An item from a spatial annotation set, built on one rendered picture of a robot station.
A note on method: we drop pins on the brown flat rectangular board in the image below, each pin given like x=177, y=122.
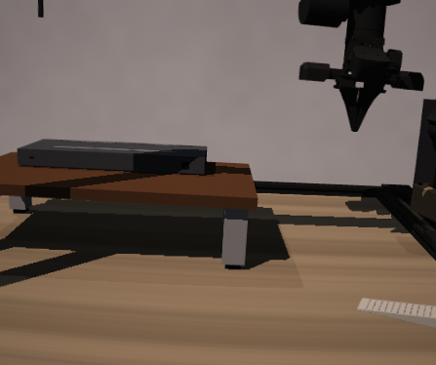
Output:
x=224, y=185

